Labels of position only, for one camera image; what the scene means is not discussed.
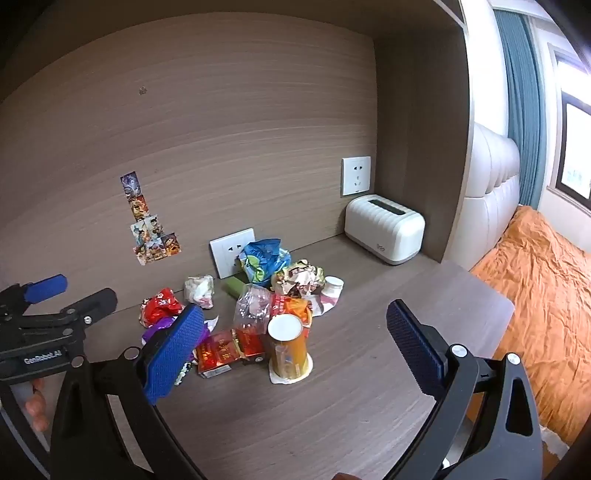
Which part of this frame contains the red snack packet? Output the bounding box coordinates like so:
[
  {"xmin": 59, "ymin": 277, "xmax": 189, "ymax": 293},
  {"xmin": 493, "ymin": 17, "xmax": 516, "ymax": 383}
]
[{"xmin": 139, "ymin": 288, "xmax": 186, "ymax": 329}]

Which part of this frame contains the printed paper wrapper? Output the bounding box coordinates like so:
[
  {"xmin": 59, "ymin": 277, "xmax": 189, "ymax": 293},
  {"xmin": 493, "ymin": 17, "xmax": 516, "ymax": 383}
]
[{"xmin": 271, "ymin": 259, "xmax": 327, "ymax": 299}]

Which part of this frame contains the orange blanket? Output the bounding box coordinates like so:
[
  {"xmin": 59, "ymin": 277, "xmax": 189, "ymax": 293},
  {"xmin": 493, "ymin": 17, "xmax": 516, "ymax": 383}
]
[{"xmin": 470, "ymin": 205, "xmax": 591, "ymax": 440}]

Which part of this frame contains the white wall outlet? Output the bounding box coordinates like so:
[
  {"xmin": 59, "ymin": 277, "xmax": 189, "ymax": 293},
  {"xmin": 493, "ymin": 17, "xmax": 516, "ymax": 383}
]
[
  {"xmin": 209, "ymin": 227, "xmax": 256, "ymax": 280},
  {"xmin": 341, "ymin": 156, "xmax": 372, "ymax": 197}
]

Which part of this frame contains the small white bottle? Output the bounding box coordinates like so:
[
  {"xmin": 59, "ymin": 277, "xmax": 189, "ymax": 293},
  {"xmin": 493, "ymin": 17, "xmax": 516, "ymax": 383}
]
[{"xmin": 318, "ymin": 275, "xmax": 345, "ymax": 315}]

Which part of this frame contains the purple wrapper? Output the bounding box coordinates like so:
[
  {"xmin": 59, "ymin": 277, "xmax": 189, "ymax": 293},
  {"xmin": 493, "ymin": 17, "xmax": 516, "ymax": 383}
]
[{"xmin": 141, "ymin": 320, "xmax": 175, "ymax": 345}]

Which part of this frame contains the white padded headboard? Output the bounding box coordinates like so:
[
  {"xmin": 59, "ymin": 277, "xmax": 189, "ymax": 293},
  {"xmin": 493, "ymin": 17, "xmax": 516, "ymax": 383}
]
[{"xmin": 462, "ymin": 122, "xmax": 522, "ymax": 273}]

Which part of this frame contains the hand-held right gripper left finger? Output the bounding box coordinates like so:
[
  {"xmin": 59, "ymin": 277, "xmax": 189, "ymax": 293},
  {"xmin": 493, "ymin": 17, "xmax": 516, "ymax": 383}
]
[{"xmin": 50, "ymin": 302, "xmax": 209, "ymax": 480}]

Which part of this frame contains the clear crumpled plastic bag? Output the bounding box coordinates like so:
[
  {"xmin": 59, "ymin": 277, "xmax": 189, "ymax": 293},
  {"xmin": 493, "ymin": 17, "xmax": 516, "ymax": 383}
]
[{"xmin": 233, "ymin": 283, "xmax": 274, "ymax": 336}]

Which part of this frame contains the crumpled white tissue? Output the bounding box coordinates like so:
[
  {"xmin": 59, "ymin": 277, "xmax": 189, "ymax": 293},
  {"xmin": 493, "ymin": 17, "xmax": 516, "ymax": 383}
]
[{"xmin": 184, "ymin": 275, "xmax": 216, "ymax": 309}]

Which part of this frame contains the orange snack packet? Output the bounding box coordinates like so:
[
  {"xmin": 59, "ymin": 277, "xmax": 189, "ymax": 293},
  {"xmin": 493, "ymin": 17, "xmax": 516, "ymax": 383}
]
[{"xmin": 270, "ymin": 295, "xmax": 315, "ymax": 329}]

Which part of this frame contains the red gold flat packet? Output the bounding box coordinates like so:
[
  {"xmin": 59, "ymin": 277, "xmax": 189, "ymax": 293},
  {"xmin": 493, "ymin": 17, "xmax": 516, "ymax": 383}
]
[{"xmin": 193, "ymin": 328, "xmax": 267, "ymax": 380}]

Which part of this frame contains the blue snack bag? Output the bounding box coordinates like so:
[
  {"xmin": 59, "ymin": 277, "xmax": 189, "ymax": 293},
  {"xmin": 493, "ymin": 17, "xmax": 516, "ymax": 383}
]
[{"xmin": 236, "ymin": 238, "xmax": 292, "ymax": 288}]

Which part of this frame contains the person's left hand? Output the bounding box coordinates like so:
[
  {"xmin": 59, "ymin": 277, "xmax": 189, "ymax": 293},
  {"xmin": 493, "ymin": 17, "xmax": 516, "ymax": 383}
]
[{"xmin": 18, "ymin": 377, "xmax": 51, "ymax": 433}]

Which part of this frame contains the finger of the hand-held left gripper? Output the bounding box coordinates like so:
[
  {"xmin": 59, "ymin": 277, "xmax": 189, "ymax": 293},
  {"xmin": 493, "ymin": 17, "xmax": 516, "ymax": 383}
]
[
  {"xmin": 28, "ymin": 287, "xmax": 118, "ymax": 329},
  {"xmin": 0, "ymin": 274, "xmax": 68, "ymax": 319}
]

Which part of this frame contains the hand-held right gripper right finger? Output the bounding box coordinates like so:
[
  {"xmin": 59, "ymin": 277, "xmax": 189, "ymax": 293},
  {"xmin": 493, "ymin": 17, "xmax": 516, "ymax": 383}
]
[{"xmin": 332, "ymin": 299, "xmax": 544, "ymax": 480}]

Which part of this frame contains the white ribbed box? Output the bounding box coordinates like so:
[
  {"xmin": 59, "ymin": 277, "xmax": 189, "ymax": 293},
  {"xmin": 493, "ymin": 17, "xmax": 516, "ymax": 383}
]
[{"xmin": 344, "ymin": 194, "xmax": 426, "ymax": 266}]

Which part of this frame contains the blue curtain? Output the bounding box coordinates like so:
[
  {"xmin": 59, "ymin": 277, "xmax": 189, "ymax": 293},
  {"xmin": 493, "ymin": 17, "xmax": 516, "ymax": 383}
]
[{"xmin": 493, "ymin": 9, "xmax": 548, "ymax": 211}]

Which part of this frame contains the dark framed window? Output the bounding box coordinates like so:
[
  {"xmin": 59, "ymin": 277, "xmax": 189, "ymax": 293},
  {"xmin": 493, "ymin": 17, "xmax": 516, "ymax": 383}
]
[{"xmin": 549, "ymin": 42, "xmax": 591, "ymax": 200}]

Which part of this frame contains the orange paper cup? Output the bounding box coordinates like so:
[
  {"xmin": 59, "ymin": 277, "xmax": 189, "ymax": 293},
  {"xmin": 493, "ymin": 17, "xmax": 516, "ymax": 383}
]
[{"xmin": 267, "ymin": 313, "xmax": 315, "ymax": 384}]

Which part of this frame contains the cluster of picture stickers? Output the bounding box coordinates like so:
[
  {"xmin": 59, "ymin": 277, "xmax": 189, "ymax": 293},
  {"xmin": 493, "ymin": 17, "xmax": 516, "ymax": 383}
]
[{"xmin": 120, "ymin": 171, "xmax": 182, "ymax": 267}]

